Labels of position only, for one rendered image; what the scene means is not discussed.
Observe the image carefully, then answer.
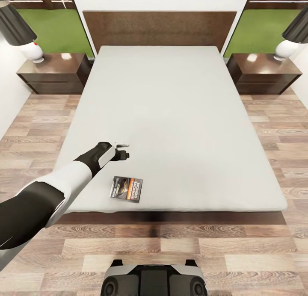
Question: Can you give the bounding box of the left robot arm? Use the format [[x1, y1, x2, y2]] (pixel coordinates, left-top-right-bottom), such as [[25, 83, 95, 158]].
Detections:
[[0, 140, 130, 272]]

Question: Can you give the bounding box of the hardback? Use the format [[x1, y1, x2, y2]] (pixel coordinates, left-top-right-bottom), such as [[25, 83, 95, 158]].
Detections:
[[109, 176, 142, 201]]

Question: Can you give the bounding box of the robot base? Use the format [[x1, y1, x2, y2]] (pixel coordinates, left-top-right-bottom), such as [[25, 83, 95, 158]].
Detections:
[[101, 260, 207, 296]]

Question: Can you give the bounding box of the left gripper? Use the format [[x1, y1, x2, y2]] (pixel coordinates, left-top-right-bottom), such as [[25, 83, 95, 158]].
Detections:
[[111, 149, 130, 161]]

